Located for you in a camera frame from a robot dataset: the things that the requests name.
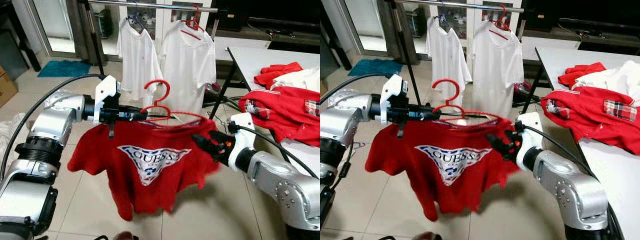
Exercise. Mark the red plastic clothes hanger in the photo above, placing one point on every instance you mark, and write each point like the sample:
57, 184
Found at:
501, 22
458, 90
168, 90
194, 22

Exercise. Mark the red printed t-shirt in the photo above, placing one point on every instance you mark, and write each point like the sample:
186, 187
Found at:
395, 150
100, 150

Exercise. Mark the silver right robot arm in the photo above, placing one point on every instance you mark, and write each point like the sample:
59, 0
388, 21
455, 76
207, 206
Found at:
575, 195
280, 185

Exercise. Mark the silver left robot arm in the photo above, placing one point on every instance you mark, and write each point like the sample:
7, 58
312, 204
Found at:
345, 120
50, 125

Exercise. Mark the white t-shirt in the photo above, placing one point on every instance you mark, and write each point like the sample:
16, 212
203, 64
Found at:
497, 70
137, 60
447, 60
187, 70

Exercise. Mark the teal floor mat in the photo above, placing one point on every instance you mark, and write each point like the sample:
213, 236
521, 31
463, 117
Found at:
65, 68
375, 67

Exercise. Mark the red garment with plaid trim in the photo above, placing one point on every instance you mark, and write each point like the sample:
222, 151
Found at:
585, 112
280, 110

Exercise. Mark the plain red garment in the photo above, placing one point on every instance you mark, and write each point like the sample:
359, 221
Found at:
275, 75
580, 74

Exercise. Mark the grey curtain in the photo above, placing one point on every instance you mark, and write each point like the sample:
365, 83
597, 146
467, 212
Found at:
75, 30

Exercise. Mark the white framed glass door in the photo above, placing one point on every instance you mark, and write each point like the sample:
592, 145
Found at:
52, 25
362, 25

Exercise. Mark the white crumpled garment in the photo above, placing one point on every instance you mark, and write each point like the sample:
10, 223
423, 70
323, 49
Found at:
615, 80
300, 80

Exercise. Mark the black chrome clothes rack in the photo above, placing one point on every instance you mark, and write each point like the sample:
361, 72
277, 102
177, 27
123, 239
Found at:
150, 5
460, 5

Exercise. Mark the crumpled cream garment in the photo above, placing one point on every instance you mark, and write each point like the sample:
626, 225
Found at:
10, 140

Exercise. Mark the brown cardboard box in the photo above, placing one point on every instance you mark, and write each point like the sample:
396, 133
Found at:
7, 87

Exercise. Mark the black tv bench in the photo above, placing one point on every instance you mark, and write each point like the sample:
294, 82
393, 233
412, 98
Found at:
280, 25
585, 25

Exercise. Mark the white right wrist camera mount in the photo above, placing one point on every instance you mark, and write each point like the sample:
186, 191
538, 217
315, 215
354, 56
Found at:
242, 135
530, 137

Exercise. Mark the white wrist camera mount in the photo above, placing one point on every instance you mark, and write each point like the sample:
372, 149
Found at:
242, 135
107, 90
530, 137
394, 90

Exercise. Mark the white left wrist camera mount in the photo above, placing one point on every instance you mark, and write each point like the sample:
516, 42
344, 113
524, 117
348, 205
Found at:
394, 90
107, 90

